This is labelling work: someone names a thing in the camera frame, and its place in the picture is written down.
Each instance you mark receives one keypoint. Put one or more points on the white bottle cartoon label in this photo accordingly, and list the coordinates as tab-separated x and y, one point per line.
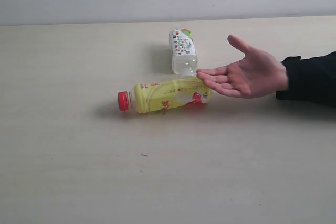
184	56

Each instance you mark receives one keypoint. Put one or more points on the black sleeved forearm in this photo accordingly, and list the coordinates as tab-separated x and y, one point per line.
310	80

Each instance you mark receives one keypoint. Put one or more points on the yellow juice bottle red cap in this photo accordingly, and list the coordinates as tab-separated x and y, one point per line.
171	94

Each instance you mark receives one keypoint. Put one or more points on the open bare human hand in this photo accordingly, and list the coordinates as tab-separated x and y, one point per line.
257	75

